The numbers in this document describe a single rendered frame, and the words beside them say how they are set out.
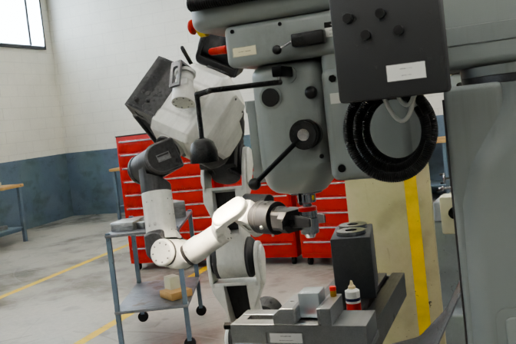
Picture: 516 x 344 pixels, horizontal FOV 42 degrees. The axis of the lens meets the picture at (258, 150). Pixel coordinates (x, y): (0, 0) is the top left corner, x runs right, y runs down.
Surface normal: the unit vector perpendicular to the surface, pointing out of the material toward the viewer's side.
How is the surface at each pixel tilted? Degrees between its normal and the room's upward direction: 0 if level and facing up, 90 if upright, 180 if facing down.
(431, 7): 90
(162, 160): 75
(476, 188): 80
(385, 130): 90
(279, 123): 90
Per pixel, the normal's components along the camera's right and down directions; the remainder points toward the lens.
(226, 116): 0.83, 0.36
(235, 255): -0.23, -0.08
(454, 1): -0.35, 0.09
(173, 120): -0.24, -0.46
